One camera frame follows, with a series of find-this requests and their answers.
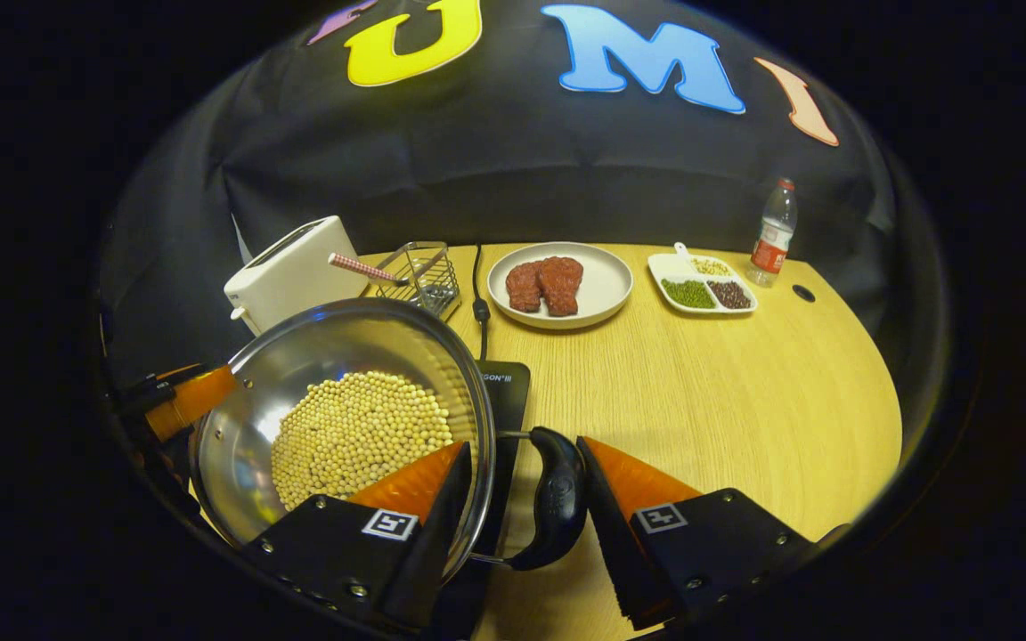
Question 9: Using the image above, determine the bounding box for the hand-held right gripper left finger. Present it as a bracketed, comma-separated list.
[241, 441, 474, 635]

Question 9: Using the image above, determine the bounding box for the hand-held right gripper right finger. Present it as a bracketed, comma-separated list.
[575, 436, 852, 631]

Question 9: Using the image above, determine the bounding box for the pile of yellow soybeans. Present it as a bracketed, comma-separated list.
[270, 370, 454, 512]

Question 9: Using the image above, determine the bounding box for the steel pot with black handle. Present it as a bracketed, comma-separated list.
[190, 297, 589, 588]

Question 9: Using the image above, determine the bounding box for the black induction cooktop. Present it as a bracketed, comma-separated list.
[442, 360, 532, 641]

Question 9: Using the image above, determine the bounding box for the white toaster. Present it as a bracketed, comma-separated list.
[224, 215, 371, 337]

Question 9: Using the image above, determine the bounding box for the pink striped stick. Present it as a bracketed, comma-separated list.
[328, 252, 409, 286]

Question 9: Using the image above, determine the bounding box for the white round plate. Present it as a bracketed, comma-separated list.
[487, 241, 635, 331]

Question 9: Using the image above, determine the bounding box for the red meat piece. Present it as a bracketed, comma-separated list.
[537, 256, 584, 317]
[505, 262, 545, 313]

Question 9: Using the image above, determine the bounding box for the pile of green mung beans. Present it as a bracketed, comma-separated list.
[661, 279, 717, 310]

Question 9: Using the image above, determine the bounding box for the pile of dark red beans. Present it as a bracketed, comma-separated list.
[707, 280, 753, 310]

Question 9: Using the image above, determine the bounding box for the white divided dish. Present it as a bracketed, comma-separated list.
[647, 242, 758, 316]

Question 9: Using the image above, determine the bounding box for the clear water bottle red label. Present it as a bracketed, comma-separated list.
[747, 178, 799, 288]

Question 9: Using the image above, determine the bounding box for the black power cable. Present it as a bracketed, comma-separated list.
[470, 244, 493, 361]

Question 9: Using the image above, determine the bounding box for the wire mesh basket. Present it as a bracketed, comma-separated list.
[362, 241, 462, 321]

